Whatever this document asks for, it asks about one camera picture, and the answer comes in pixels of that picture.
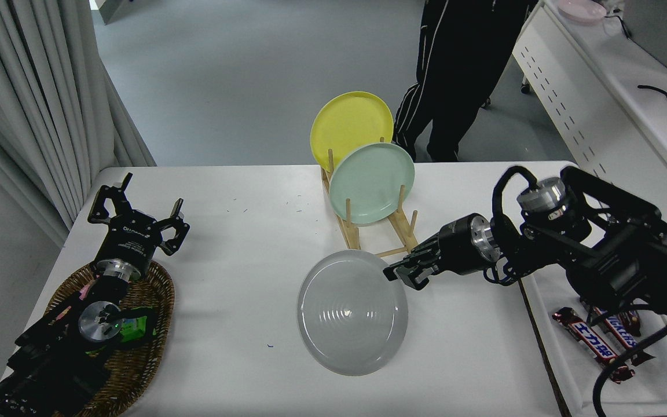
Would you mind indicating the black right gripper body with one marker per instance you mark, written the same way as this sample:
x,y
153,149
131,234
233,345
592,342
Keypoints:
x,y
458,246

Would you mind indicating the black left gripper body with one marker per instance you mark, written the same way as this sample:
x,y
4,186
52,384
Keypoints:
x,y
131,240

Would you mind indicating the grey plate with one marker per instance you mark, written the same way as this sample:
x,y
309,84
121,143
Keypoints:
x,y
351,324

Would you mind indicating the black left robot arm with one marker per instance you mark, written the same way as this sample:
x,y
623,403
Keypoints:
x,y
50,359

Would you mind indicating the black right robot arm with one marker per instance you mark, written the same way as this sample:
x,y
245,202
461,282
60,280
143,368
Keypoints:
x,y
629,260

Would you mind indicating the wooden plate rack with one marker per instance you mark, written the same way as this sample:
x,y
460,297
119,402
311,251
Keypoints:
x,y
350,234

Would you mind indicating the mint green plate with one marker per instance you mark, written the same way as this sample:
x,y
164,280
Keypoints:
x,y
368,179

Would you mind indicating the yellow plate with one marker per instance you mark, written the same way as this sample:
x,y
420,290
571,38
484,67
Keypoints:
x,y
348,124

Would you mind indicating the pink plate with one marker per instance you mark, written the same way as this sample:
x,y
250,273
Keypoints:
x,y
582,10

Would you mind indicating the pink snack packet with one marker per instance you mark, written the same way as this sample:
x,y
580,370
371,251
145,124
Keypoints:
x,y
85,289

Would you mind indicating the green snack packet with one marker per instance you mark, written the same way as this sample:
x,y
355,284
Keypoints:
x,y
134,327

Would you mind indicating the brown wicker basket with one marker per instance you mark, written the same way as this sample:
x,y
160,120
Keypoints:
x,y
136,370

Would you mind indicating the grey curtain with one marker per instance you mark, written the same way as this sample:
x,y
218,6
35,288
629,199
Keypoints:
x,y
21,87

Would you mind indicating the snack bar with Japanese print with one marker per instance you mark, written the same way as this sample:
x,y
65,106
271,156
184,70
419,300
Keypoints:
x,y
588,341

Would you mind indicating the white tray with dark edge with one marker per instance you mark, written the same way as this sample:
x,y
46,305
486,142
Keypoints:
x,y
574,388

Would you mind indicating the Snickers bar with English print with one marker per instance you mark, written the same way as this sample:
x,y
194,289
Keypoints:
x,y
620,339

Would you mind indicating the person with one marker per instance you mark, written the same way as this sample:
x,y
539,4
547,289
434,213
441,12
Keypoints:
x,y
455,58

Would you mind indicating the dark red snack bar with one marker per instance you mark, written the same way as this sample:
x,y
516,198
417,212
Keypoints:
x,y
630,323

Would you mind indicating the white perforated desk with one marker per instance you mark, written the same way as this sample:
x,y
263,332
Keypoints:
x,y
600,116

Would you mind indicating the grey laptop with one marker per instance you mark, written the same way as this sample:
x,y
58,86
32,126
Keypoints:
x,y
658,29

